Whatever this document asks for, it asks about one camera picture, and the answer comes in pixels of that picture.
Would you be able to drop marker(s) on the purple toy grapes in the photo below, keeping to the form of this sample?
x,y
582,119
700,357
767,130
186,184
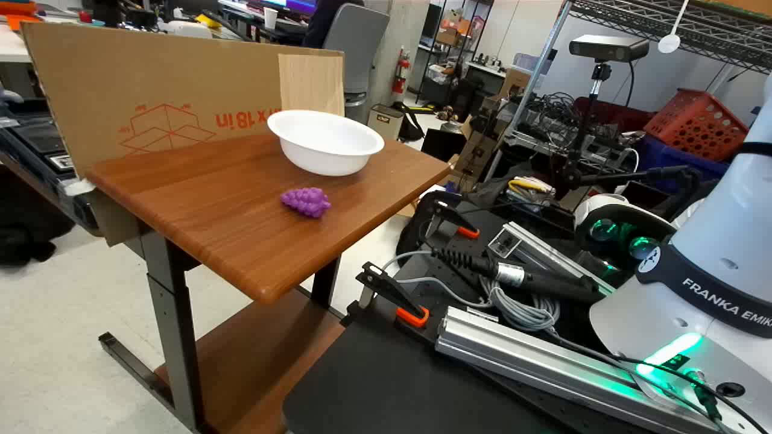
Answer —
x,y
304,201

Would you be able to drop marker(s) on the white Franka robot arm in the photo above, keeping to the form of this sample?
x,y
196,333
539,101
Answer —
x,y
725,217

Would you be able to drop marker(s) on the white plastic bowl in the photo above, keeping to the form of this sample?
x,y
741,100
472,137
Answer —
x,y
326,146

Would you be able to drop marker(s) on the red fire extinguisher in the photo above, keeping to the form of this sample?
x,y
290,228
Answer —
x,y
398,76

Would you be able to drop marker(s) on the yellow soft item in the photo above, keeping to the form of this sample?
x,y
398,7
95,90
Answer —
x,y
532,184

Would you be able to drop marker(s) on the short silver aluminium extrusion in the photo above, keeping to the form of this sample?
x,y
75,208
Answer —
x,y
539,248

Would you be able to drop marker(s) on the brown wooden table top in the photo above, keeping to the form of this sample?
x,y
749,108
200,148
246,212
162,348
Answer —
x,y
218,201

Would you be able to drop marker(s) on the grey office chair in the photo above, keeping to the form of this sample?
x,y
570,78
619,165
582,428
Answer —
x,y
354,40

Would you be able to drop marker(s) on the brown wooden lower shelf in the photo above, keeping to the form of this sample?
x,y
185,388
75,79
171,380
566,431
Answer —
x,y
257,363

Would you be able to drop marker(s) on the white VR headset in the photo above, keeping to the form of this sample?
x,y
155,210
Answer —
x,y
619,212

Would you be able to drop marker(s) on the blue plastic bin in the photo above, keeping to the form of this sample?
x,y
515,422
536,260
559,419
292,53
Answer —
x,y
676,158

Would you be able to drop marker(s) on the large cardboard panel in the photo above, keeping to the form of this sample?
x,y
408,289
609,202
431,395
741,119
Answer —
x,y
122,79

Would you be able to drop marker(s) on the red plastic crate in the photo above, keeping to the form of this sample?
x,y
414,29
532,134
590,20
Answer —
x,y
696,123

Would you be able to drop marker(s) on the white hanging ladle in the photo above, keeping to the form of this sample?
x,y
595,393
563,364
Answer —
x,y
668,41

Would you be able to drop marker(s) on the long aluminium rail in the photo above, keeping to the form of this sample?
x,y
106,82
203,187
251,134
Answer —
x,y
522,353

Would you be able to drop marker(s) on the black metal table frame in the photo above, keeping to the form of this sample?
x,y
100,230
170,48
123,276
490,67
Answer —
x,y
181,346

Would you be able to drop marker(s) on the black camera on stand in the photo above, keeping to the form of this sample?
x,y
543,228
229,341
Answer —
x,y
607,47

